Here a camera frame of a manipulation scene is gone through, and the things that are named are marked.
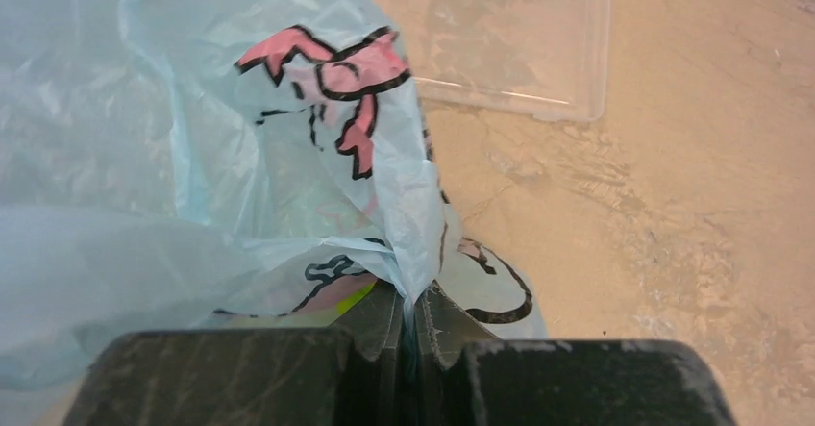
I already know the light blue plastic bag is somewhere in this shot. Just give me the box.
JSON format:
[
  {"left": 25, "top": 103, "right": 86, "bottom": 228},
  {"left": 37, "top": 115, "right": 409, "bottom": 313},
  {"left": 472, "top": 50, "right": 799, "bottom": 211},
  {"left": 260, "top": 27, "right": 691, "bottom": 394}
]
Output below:
[{"left": 1, "top": 0, "right": 547, "bottom": 425}]

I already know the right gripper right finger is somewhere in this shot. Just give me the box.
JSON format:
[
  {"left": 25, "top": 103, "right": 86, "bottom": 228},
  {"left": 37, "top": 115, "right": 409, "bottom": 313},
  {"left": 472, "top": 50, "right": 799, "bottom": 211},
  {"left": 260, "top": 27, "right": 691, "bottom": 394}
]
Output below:
[{"left": 415, "top": 286, "right": 736, "bottom": 425}]

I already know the yellow fake banana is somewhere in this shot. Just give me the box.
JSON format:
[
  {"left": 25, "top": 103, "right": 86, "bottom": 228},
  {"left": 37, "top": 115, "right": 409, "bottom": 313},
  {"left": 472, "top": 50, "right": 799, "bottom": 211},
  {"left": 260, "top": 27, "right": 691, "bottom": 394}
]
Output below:
[{"left": 336, "top": 282, "right": 376, "bottom": 315}]

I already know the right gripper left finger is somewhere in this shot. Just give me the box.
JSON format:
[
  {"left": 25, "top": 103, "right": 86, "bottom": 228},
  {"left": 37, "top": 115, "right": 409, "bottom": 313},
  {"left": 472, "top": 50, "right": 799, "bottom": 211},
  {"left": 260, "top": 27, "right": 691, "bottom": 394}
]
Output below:
[{"left": 64, "top": 282, "right": 403, "bottom": 425}]

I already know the clear plastic organizer box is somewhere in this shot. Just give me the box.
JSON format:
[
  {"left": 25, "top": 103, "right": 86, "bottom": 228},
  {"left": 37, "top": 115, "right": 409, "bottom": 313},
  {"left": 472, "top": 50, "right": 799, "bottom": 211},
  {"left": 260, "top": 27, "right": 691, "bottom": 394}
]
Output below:
[{"left": 373, "top": 0, "right": 611, "bottom": 122}]

